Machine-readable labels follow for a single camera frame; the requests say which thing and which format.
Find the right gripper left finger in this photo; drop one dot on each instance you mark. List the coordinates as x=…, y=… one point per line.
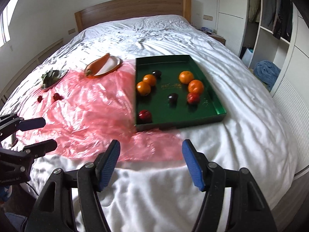
x=53, y=209

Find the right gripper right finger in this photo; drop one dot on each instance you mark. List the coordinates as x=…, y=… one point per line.
x=249, y=210

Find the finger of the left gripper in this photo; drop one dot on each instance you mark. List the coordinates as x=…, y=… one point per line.
x=40, y=149
x=30, y=124

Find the small red fruit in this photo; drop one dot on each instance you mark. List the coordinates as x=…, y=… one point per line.
x=40, y=98

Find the dark red cherry fruit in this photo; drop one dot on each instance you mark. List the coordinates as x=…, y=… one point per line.
x=57, y=97

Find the red apple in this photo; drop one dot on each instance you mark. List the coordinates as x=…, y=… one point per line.
x=145, y=116

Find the small orange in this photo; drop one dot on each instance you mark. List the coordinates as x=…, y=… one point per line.
x=143, y=88

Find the red tomato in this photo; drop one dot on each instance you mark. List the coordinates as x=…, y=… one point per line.
x=193, y=98

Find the large orange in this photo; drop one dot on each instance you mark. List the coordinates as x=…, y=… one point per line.
x=196, y=86

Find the dark plum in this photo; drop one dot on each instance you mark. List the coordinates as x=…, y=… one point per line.
x=172, y=98
x=157, y=74

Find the pink plastic sheet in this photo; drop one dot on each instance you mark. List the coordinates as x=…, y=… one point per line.
x=92, y=113

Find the grey plate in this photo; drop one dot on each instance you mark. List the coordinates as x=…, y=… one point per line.
x=52, y=79

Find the white bed sheet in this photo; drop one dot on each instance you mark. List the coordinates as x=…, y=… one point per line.
x=160, y=196

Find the carrot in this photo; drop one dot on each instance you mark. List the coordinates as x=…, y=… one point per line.
x=94, y=67

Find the window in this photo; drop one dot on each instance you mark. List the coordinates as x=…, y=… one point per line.
x=6, y=17

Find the orange rimmed white plate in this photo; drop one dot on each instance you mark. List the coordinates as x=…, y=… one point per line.
x=110, y=66

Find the orange in tray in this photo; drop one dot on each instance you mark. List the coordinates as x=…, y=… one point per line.
x=150, y=79
x=185, y=77

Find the blue towel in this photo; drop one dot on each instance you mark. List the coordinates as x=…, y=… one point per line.
x=267, y=72

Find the dark plum in tray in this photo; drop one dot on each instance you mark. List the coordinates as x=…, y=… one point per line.
x=157, y=74

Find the green tray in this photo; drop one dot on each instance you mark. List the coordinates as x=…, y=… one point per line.
x=167, y=116

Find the wooden headboard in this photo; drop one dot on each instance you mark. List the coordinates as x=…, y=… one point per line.
x=125, y=9

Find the bedside table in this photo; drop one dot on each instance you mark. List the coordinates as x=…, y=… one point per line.
x=215, y=36

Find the white wardrobe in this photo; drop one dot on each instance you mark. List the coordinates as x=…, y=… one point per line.
x=290, y=91

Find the hanging clothes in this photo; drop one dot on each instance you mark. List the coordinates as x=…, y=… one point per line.
x=275, y=15

